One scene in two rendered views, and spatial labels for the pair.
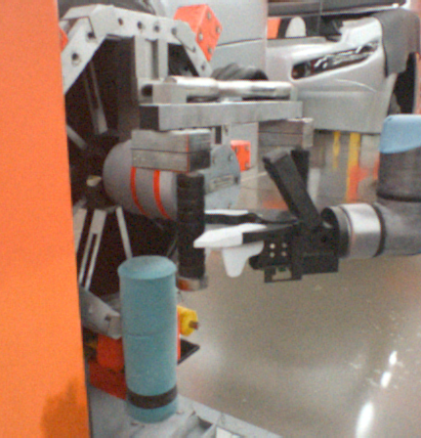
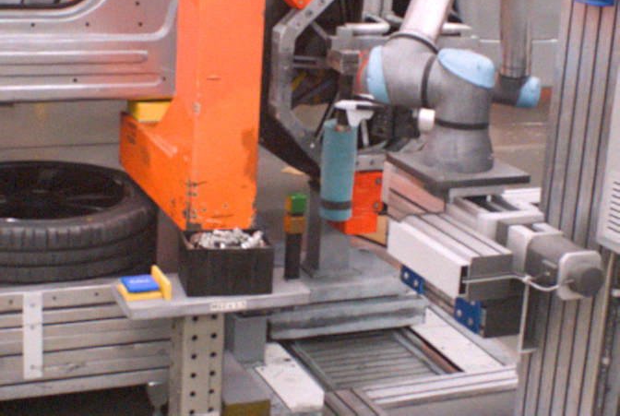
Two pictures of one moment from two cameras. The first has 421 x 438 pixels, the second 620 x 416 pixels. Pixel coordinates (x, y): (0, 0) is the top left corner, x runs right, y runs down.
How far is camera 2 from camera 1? 258 cm
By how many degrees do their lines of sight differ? 31
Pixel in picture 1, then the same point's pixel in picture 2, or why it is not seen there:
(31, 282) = (244, 91)
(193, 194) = (344, 82)
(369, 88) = not seen: outside the picture
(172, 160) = (337, 65)
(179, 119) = (345, 45)
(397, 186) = not seen: hidden behind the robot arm
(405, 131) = not seen: hidden behind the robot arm
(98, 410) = (326, 241)
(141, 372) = (325, 184)
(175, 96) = (343, 34)
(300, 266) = (390, 129)
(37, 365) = (243, 116)
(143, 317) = (329, 149)
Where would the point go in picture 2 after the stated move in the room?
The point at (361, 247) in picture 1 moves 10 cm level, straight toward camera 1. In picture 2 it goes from (423, 126) to (393, 130)
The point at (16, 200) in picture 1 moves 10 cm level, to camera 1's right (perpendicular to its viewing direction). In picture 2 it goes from (244, 68) to (279, 75)
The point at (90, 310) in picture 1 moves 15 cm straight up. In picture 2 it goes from (312, 147) to (315, 91)
